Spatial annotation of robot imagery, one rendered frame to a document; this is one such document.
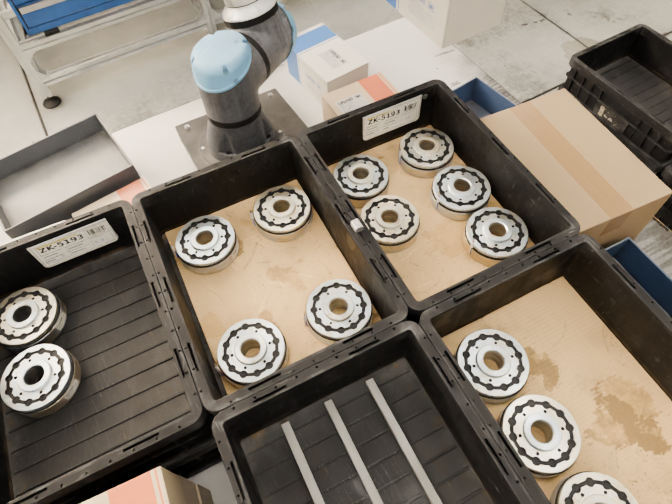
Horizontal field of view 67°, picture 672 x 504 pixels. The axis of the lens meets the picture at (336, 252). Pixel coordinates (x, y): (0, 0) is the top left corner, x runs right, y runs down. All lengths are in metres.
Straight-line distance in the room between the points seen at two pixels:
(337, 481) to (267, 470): 0.10
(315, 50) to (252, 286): 0.68
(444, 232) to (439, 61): 0.65
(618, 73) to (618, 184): 0.91
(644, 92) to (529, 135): 0.85
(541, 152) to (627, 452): 0.52
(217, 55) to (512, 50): 1.92
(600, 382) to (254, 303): 0.54
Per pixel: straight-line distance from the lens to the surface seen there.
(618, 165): 1.05
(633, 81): 1.89
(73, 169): 1.25
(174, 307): 0.75
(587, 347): 0.86
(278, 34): 1.12
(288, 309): 0.82
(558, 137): 1.06
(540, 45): 2.81
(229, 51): 1.03
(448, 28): 0.88
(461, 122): 0.97
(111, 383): 0.86
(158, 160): 1.27
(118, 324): 0.89
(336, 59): 1.29
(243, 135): 1.09
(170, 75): 2.69
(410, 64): 1.43
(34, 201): 1.24
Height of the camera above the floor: 1.56
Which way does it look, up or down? 58 degrees down
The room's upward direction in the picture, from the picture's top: 5 degrees counter-clockwise
